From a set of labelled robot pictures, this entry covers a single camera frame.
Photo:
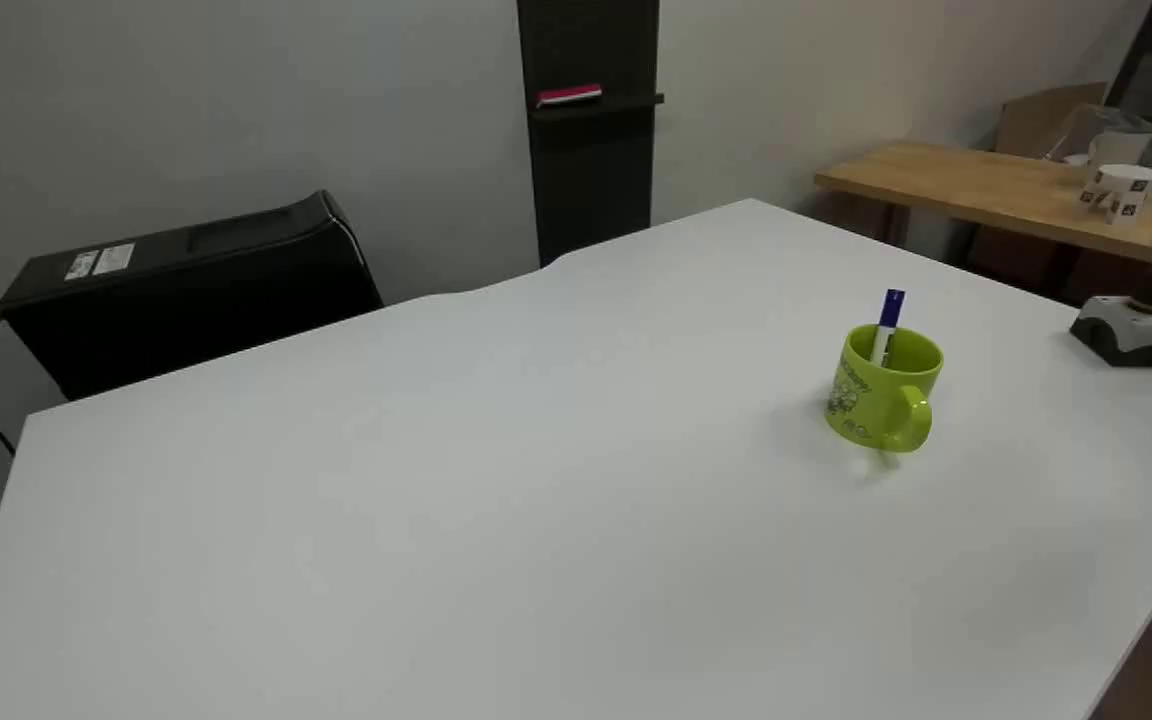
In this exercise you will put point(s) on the black computer case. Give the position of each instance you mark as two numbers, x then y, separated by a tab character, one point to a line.
189	302

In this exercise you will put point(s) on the black tall shelf column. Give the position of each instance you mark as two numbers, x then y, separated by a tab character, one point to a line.
591	161

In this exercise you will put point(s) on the red flat item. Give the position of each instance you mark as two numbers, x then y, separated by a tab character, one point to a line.
564	92

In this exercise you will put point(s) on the wooden side table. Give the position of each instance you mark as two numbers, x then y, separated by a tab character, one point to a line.
991	185

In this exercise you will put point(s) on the black object on table edge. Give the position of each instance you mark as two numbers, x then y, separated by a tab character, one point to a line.
1135	334

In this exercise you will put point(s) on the brown cardboard box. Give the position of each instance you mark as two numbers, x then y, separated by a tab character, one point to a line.
1042	122

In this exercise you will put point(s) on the white labelled cup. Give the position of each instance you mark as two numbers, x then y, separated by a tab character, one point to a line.
1121	190

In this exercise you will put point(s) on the blue capped white marker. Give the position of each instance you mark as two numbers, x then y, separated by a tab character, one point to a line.
889	309

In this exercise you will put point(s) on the yellow-green ceramic mug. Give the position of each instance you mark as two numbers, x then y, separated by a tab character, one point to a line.
871	402

